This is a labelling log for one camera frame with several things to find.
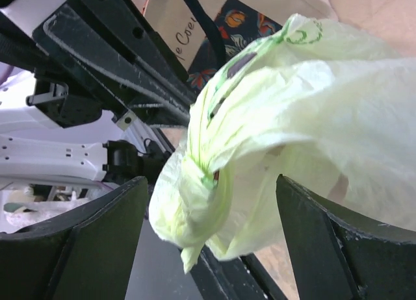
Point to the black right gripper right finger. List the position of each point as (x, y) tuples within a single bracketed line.
[(337, 253)]

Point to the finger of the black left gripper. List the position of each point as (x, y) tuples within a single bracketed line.
[(123, 52)]

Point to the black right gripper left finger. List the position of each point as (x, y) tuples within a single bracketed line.
[(84, 253)]

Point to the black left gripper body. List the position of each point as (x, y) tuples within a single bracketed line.
[(66, 91)]

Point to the beige canvas tote bag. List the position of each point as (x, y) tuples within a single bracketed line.
[(239, 22)]

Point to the green avocado print bag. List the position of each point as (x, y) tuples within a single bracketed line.
[(321, 102)]

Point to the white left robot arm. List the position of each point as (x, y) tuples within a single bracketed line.
[(35, 149)]

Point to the white crumpled cloth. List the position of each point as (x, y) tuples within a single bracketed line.
[(32, 204)]

